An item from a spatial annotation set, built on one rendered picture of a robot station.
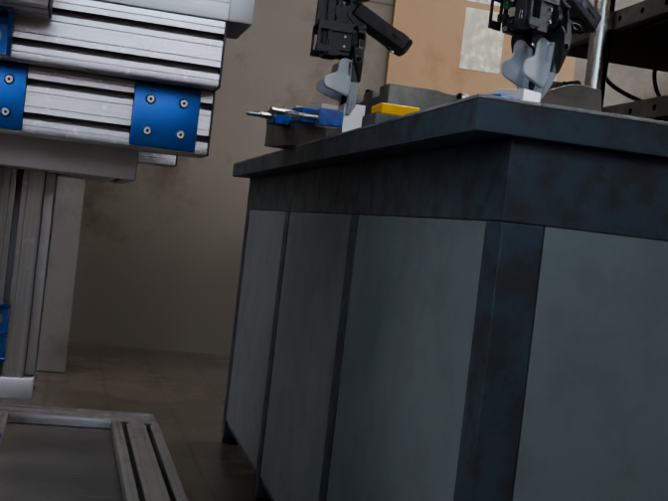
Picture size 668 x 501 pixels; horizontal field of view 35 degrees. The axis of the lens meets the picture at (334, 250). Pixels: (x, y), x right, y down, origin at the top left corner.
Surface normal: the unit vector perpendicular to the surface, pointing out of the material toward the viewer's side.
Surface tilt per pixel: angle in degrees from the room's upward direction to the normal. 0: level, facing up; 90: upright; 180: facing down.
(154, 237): 90
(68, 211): 72
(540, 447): 90
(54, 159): 90
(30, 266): 90
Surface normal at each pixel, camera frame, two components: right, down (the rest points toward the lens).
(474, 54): 0.24, 0.04
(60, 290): 0.26, -0.26
